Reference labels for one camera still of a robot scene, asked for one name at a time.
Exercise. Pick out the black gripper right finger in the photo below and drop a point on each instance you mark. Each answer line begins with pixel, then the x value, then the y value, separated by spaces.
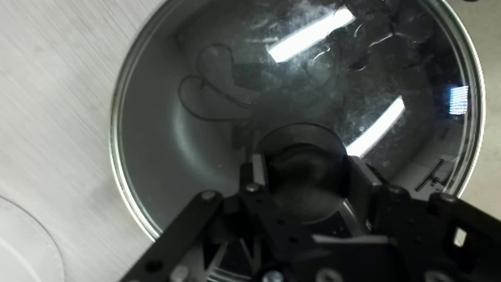
pixel 368 182

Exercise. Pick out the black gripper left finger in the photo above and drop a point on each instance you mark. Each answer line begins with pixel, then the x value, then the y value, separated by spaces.
pixel 259 174

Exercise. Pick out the glass pot lid black knob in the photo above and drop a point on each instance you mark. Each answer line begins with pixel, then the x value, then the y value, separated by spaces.
pixel 235 57

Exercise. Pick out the clear round plate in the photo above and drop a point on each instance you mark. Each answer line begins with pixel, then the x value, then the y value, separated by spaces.
pixel 25 245

